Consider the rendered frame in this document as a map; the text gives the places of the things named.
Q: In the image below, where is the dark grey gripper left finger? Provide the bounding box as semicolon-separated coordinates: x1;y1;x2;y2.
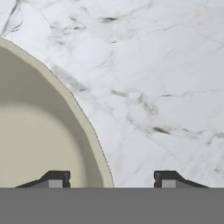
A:
15;170;72;189

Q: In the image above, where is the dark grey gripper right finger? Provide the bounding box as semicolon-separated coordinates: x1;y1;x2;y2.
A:
153;170;210;189

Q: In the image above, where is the cream bowl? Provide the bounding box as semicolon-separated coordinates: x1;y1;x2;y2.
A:
0;37;116;189

